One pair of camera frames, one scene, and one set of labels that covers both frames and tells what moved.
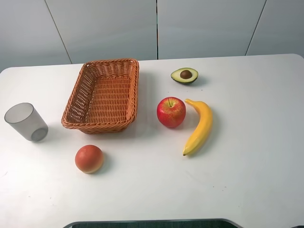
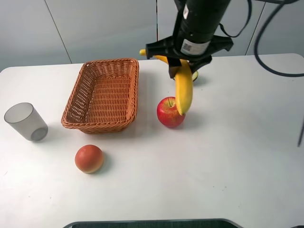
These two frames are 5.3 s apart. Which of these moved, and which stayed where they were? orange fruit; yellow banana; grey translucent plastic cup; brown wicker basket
Moved: yellow banana
Stayed: grey translucent plastic cup; orange fruit; brown wicker basket
